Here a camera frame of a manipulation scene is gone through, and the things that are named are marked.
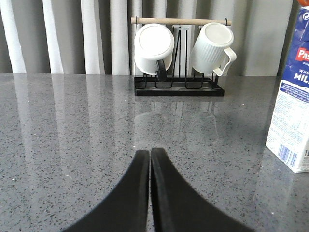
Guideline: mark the orange mug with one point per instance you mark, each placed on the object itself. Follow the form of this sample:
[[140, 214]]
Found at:
[[303, 3]]

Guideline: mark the grey pleated curtain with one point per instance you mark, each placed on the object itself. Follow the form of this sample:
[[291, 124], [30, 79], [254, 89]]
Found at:
[[235, 37]]

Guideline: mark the black wire mug rack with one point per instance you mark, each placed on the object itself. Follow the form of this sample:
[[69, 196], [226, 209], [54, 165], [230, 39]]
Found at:
[[182, 79]]

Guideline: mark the white ribbed mug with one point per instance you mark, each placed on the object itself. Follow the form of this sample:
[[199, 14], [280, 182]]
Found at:
[[212, 52]]

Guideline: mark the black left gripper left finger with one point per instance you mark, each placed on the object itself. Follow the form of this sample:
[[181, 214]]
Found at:
[[125, 207]]

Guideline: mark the blue white milk carton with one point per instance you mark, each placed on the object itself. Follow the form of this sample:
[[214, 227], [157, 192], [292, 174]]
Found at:
[[288, 135]]

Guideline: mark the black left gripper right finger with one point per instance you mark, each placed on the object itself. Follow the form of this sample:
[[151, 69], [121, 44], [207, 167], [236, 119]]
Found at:
[[177, 207]]

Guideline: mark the white smooth mug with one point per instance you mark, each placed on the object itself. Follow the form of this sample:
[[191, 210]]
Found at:
[[154, 44]]

